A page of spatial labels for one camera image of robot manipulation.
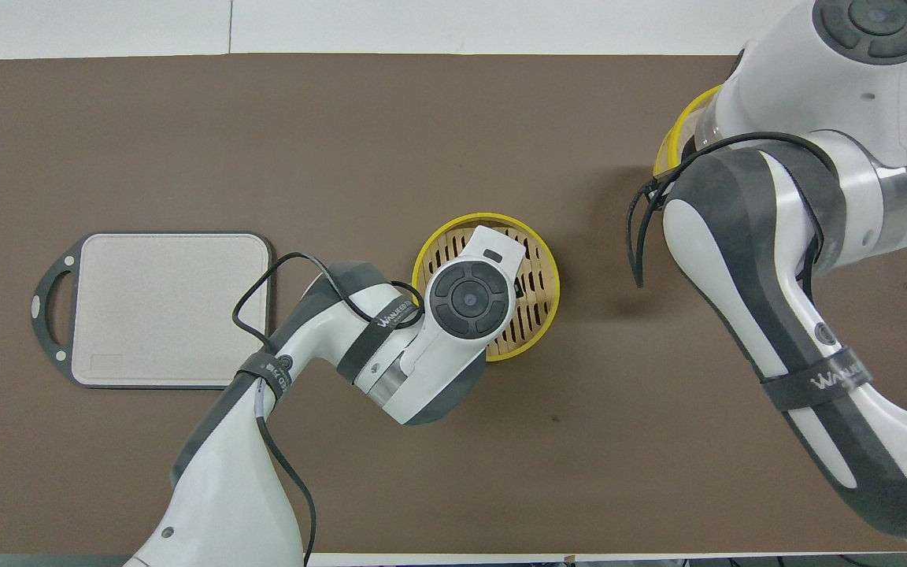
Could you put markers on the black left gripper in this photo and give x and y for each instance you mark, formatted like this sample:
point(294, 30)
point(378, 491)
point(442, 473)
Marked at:
point(515, 289)

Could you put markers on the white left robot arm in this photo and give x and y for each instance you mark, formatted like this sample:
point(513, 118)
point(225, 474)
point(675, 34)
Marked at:
point(225, 488)

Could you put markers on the yellow bamboo steamer basket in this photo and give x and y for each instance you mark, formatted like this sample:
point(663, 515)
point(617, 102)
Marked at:
point(536, 315)

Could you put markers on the brown table mat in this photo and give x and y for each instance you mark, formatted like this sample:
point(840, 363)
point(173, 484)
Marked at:
point(422, 457)

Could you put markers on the white cutting board grey rim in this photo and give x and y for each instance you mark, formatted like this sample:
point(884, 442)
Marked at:
point(146, 315)

